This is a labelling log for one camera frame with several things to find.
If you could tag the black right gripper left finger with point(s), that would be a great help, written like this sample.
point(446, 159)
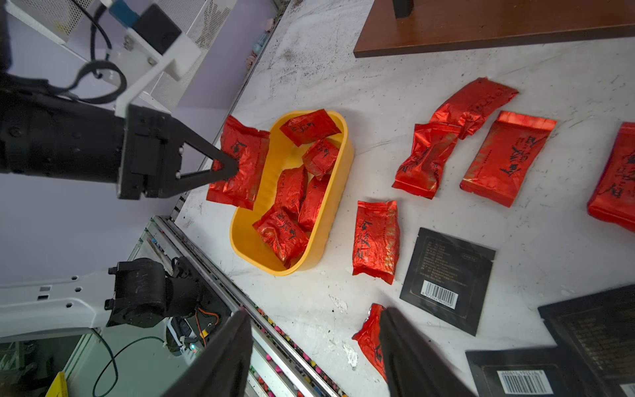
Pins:
point(223, 367)

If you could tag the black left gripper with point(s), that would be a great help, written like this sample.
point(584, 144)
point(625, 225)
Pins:
point(144, 151)

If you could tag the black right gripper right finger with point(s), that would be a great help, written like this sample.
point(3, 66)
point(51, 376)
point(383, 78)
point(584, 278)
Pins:
point(412, 366)

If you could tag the yellow plastic storage box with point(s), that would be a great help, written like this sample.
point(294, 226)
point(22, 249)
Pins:
point(283, 154)

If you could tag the black tea bag packet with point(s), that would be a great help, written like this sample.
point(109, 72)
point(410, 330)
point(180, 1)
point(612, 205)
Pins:
point(540, 371)
point(596, 335)
point(448, 278)

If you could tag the eleventh red tea bag packet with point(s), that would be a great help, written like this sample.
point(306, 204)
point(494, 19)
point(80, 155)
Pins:
point(291, 190)

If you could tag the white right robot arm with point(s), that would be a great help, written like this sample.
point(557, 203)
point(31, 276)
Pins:
point(141, 294)

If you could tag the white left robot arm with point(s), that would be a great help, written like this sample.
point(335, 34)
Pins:
point(92, 130)

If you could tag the twelfth red tea bag packet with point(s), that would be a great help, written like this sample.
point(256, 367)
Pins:
point(313, 202)

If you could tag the yellow box under table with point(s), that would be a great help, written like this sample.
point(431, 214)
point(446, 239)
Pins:
point(58, 387)

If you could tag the brown wooden tiered stand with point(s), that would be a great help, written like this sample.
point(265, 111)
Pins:
point(410, 27)

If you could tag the upper white mesh shelf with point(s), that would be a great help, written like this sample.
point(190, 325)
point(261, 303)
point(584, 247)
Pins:
point(54, 19)

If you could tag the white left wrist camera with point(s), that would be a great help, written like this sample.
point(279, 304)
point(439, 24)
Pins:
point(152, 45)

